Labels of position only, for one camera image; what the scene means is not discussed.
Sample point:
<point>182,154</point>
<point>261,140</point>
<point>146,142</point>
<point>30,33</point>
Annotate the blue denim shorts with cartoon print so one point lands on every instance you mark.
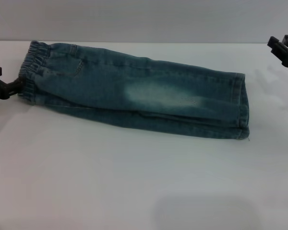
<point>134,91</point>

